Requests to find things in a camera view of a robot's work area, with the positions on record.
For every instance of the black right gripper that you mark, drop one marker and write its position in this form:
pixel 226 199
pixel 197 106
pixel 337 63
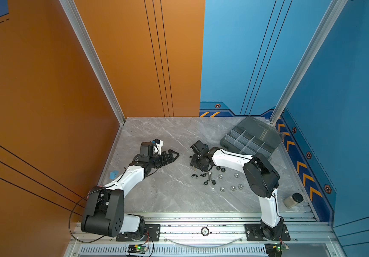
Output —
pixel 192 163

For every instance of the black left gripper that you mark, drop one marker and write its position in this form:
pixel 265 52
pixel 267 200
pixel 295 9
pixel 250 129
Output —
pixel 167 160

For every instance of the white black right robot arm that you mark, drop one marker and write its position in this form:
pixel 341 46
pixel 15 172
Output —
pixel 262 179

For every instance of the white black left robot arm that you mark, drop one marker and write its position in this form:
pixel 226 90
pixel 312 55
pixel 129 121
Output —
pixel 104 214

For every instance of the clear grey compartment organizer box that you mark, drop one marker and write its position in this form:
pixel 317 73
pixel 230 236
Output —
pixel 253 135

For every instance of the blue cloth piece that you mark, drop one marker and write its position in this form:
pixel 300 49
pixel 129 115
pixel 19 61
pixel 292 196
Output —
pixel 113 175

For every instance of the green circuit board left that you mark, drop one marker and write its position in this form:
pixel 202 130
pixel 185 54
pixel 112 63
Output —
pixel 137 249

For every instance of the green circuit board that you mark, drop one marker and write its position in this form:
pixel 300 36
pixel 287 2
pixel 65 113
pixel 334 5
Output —
pixel 276 250
pixel 137 249

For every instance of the small jar black lid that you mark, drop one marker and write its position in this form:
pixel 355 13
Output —
pixel 293 200

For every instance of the green circuit board right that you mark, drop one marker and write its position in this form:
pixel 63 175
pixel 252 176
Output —
pixel 276 250

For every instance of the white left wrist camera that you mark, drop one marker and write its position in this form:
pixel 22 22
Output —
pixel 157 146

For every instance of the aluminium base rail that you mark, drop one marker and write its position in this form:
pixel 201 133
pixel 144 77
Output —
pixel 212 234

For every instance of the aluminium frame post left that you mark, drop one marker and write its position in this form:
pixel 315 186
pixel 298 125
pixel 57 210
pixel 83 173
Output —
pixel 86 43

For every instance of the aluminium frame post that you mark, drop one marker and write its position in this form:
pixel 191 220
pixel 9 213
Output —
pixel 86 43
pixel 326 24

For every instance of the aluminium frame post right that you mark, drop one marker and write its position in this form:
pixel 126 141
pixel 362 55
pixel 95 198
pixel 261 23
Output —
pixel 326 24

